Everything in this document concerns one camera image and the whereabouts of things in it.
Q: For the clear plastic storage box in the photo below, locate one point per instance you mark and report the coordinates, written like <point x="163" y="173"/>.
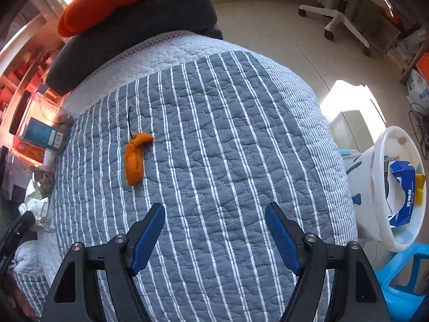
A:
<point x="37" y="107"/>

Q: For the teal box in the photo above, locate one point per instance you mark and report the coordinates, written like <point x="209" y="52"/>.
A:
<point x="42" y="134"/>

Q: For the orange pumpkin cushion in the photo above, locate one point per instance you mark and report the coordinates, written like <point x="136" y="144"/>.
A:
<point x="110" y="0"/>

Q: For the yellow snack wrapper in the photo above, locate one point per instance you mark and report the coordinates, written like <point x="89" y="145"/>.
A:
<point x="420" y="187"/>

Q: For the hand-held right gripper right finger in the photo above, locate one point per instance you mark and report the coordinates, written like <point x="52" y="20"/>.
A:
<point x="283" y="238"/>

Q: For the small brown item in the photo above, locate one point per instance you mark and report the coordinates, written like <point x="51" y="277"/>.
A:
<point x="63" y="121"/>

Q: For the white printed plastic bag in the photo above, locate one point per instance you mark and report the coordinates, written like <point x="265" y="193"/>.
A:
<point x="417" y="90"/>

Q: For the white plastic bucket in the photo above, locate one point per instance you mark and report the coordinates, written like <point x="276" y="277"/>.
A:
<point x="402" y="245"/>

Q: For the wooden desk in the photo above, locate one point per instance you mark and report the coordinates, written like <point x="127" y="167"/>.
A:
<point x="409" y="6"/>

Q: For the white blue patterned bag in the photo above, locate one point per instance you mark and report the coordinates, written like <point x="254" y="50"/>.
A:
<point x="355" y="174"/>

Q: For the orange pepper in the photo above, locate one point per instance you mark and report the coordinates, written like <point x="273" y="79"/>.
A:
<point x="134" y="161"/>

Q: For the white paper stack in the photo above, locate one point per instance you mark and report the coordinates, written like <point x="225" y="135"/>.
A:
<point x="405" y="52"/>

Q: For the white quilted cloth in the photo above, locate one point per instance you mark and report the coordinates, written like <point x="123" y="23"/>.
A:
<point x="26" y="256"/>

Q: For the crumpled white tissue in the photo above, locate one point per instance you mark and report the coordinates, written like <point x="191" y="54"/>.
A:
<point x="35" y="204"/>

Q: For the orange cardboard box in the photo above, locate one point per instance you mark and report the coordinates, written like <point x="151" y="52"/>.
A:
<point x="423" y="67"/>

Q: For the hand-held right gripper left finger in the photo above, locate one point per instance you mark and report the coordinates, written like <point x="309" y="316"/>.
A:
<point x="147" y="238"/>

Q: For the grey striped quilt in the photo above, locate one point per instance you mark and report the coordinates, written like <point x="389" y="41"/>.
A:
<point x="228" y="134"/>

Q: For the white office chair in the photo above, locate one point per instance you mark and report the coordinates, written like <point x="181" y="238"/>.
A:
<point x="342" y="16"/>

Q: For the blue plastic stool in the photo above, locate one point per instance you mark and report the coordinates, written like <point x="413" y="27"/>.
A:
<point x="405" y="297"/>

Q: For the dark grey cushion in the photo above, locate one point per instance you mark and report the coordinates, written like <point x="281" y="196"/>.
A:
<point x="140" y="26"/>

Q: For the blue cardboard box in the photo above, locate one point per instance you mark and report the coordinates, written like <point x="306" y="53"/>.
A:
<point x="407" y="201"/>

